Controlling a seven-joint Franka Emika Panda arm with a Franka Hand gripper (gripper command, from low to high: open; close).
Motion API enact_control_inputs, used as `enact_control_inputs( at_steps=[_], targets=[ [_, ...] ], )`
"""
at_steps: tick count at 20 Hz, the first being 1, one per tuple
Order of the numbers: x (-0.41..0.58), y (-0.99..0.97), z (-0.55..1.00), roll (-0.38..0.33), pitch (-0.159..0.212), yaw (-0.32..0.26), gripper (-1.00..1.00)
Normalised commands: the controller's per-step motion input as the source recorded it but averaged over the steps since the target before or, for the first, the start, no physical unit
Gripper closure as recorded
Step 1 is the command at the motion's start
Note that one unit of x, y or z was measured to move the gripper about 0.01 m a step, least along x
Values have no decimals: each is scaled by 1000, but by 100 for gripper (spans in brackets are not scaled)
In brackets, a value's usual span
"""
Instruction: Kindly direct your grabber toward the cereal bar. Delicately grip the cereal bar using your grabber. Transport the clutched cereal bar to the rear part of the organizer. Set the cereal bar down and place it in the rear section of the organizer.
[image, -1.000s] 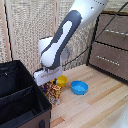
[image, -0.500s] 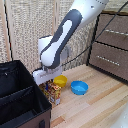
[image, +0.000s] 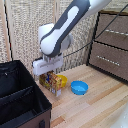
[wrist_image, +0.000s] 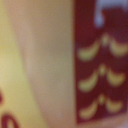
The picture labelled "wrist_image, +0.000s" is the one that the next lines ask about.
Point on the red yellow cereal bar box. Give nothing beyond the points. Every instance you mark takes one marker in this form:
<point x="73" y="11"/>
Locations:
<point x="83" y="66"/>

